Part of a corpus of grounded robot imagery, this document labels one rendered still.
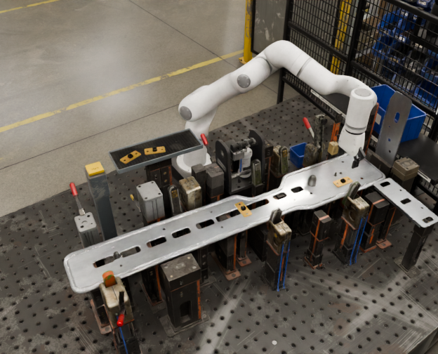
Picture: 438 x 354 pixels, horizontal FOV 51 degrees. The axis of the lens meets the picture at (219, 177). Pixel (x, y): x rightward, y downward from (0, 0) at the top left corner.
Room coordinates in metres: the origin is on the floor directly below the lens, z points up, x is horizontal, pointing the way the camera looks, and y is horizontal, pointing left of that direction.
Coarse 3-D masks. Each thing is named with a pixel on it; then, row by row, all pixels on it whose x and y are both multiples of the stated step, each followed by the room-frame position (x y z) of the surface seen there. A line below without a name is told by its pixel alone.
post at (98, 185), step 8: (88, 176) 1.37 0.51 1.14; (96, 176) 1.37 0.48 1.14; (104, 176) 1.38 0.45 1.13; (88, 184) 1.39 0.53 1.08; (96, 184) 1.36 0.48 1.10; (104, 184) 1.38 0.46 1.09; (96, 192) 1.36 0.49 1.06; (104, 192) 1.37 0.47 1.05; (96, 200) 1.36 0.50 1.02; (104, 200) 1.38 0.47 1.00; (96, 208) 1.38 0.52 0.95; (104, 208) 1.37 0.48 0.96; (104, 216) 1.37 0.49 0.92; (112, 216) 1.38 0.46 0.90; (104, 224) 1.37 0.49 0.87; (112, 224) 1.38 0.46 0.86; (104, 232) 1.36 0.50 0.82; (112, 232) 1.38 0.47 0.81; (104, 240) 1.39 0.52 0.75; (112, 248) 1.37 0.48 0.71
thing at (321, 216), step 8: (320, 216) 1.30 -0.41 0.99; (328, 216) 1.30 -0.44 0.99; (312, 224) 1.31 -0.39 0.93; (320, 224) 1.27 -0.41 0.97; (328, 224) 1.27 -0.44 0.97; (312, 232) 1.30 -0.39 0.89; (320, 232) 1.26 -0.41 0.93; (312, 240) 1.30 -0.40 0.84; (320, 240) 1.26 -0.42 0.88; (312, 248) 1.29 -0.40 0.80; (320, 248) 1.28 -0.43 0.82; (304, 256) 1.33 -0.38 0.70; (312, 256) 1.28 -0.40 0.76; (320, 256) 1.26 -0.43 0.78; (312, 264) 1.27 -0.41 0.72; (320, 264) 1.28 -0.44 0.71
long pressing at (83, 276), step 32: (352, 160) 1.64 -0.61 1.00; (288, 192) 1.43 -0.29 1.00; (320, 192) 1.43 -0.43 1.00; (160, 224) 1.24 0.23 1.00; (192, 224) 1.24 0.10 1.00; (224, 224) 1.24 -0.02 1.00; (256, 224) 1.25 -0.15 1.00; (96, 256) 1.08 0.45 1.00; (128, 256) 1.08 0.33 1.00; (160, 256) 1.08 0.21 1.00; (96, 288) 0.95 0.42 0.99
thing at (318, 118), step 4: (316, 116) 1.68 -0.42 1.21; (320, 116) 1.68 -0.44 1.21; (316, 120) 1.67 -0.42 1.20; (320, 120) 1.67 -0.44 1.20; (324, 120) 1.65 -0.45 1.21; (316, 124) 1.67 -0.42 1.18; (320, 124) 1.68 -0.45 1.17; (324, 124) 1.65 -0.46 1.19; (316, 128) 1.67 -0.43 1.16; (320, 128) 1.68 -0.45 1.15; (316, 132) 1.66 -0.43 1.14; (320, 132) 1.68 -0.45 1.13; (316, 136) 1.66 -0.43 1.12; (320, 136) 1.67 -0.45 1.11; (316, 140) 1.66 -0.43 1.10; (320, 140) 1.67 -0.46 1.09; (316, 144) 1.65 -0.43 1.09; (320, 144) 1.67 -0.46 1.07; (320, 148) 1.66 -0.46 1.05
